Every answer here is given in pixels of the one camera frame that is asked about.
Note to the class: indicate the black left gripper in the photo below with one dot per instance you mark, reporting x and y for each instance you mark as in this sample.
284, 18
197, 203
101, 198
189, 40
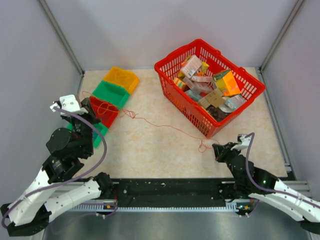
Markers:
91, 113

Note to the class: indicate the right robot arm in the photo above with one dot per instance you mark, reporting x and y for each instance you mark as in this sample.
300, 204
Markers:
259, 184

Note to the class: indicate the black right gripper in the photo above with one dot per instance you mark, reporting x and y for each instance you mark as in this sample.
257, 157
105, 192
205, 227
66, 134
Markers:
220, 152

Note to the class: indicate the green plastic bin front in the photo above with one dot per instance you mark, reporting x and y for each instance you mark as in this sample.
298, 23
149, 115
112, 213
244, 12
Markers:
97, 140

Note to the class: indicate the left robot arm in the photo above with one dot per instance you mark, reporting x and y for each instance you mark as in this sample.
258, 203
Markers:
55, 190

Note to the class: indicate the yellow plastic bin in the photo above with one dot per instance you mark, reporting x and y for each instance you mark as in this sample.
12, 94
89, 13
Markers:
123, 78

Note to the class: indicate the green plastic bin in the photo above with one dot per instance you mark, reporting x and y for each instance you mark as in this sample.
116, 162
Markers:
97, 140
111, 93

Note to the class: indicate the metal front plate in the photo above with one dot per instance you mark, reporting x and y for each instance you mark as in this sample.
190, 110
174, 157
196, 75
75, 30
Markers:
266, 223

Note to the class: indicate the orange green carton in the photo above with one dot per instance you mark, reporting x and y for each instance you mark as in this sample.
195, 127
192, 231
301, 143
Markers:
226, 83

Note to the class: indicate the green plastic bin rear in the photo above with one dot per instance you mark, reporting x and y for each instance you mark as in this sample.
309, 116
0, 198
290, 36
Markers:
111, 93

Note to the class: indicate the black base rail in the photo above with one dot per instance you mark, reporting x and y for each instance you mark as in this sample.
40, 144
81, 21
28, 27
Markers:
172, 192

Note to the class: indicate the pink box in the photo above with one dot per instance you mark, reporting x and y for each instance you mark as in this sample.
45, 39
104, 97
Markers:
190, 67

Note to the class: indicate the brown cardboard box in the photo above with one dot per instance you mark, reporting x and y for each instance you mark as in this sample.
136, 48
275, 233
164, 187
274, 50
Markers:
214, 98

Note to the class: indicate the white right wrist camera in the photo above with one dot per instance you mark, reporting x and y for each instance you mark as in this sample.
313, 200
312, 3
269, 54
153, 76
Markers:
243, 142

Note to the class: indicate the red plastic bin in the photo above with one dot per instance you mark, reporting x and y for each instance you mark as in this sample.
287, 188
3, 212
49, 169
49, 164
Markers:
105, 111

